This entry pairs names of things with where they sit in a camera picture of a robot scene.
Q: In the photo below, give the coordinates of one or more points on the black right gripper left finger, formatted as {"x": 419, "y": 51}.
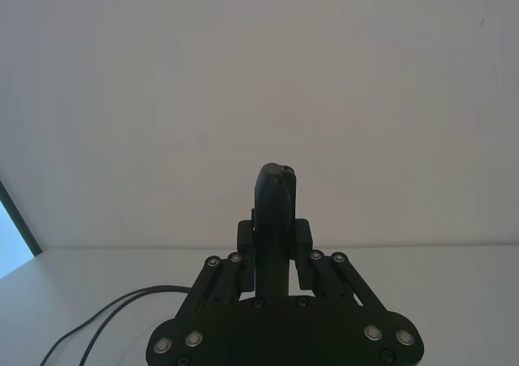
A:
{"x": 265, "y": 228}

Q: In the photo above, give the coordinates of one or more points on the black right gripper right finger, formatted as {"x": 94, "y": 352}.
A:
{"x": 291, "y": 228}

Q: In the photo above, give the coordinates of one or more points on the white table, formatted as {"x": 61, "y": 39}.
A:
{"x": 466, "y": 293}

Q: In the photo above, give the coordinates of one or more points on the dark-framed pale blue panel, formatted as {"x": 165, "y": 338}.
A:
{"x": 10, "y": 240}

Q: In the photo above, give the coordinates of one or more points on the plain pale wall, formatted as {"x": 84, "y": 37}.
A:
{"x": 243, "y": 78}

